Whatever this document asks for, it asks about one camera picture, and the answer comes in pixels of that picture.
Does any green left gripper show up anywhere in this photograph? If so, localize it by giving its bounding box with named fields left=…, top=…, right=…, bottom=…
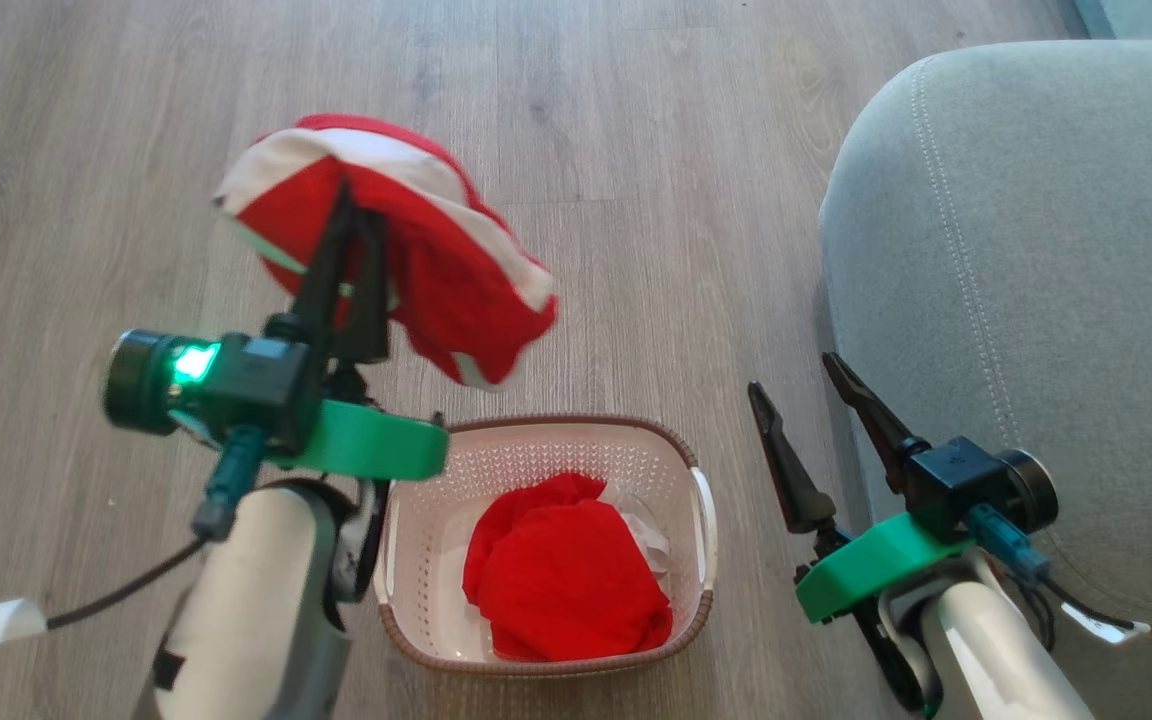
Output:
left=264, top=183, right=451, bottom=482

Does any red and white garment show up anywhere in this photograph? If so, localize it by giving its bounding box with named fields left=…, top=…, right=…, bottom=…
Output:
left=214, top=113, right=559, bottom=389

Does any grey fabric sofa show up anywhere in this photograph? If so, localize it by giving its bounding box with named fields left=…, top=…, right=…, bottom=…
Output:
left=816, top=38, right=1152, bottom=720

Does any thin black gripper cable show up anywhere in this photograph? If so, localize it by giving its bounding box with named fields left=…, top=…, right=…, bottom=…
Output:
left=848, top=595, right=939, bottom=717
left=331, top=478, right=393, bottom=607

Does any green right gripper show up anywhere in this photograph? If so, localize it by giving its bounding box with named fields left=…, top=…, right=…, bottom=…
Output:
left=747, top=351, right=974, bottom=624

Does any white perforated laundry basket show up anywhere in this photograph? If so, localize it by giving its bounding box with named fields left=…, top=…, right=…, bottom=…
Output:
left=373, top=414, right=719, bottom=679

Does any plain red garment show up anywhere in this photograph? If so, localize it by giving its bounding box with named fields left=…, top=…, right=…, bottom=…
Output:
left=462, top=472, right=675, bottom=664

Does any black cable with teal plug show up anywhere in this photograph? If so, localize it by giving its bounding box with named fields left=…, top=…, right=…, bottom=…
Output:
left=44, top=424, right=269, bottom=633
left=964, top=502, right=1152, bottom=720

